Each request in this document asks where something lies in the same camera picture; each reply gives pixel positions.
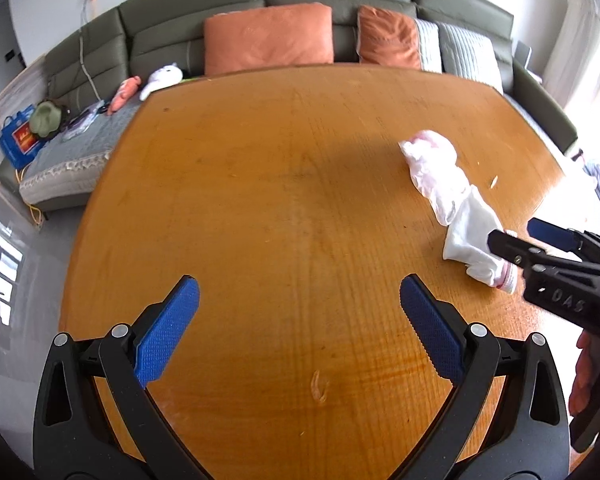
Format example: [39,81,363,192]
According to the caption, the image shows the small pink bottle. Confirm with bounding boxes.
[495,230,521,293]

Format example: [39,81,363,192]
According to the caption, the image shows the wide grey striped pillow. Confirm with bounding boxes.
[437,21,505,95]

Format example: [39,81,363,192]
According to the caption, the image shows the orange plush toy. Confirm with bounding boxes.
[107,76,142,116]

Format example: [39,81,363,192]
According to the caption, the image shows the white and pink socks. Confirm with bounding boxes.
[399,130,473,226]

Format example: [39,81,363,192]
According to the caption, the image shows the white plush toy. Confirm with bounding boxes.
[139,62,183,102]

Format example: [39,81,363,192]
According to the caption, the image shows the clear plastic packet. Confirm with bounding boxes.
[62,100,106,141]

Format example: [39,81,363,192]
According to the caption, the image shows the grey-green sofa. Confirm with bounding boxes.
[0,0,578,211]

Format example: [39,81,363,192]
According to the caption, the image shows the green hat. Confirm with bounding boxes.
[30,101,63,138]

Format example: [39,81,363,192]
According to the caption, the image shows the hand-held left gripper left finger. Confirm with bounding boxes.
[32,275,216,480]

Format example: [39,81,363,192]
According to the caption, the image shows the white tissue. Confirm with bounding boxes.
[442,187,511,286]

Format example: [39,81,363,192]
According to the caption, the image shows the large orange pillow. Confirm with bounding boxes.
[203,3,335,77]

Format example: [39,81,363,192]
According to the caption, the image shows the white cable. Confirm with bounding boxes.
[79,0,103,98]

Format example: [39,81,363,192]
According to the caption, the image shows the white curtain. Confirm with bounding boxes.
[545,0,600,111]

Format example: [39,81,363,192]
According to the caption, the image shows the blue shopping bag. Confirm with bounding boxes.
[0,104,43,168]

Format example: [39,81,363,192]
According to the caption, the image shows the small orange pillow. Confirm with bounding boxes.
[356,5,423,70]

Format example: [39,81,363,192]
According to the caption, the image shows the grey sofa blanket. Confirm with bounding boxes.
[19,102,146,206]

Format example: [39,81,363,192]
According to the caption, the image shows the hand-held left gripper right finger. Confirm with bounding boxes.
[395,274,572,480]

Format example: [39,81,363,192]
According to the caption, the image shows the narrow grey striped pillow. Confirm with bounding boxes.
[414,19,443,73]

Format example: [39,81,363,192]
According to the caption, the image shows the yellow cable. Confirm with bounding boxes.
[15,165,46,223]

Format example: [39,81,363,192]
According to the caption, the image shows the person's right hand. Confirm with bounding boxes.
[569,332,600,415]

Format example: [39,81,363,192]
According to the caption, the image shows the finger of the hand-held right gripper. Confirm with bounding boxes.
[527,217,600,264]
[487,229,581,275]

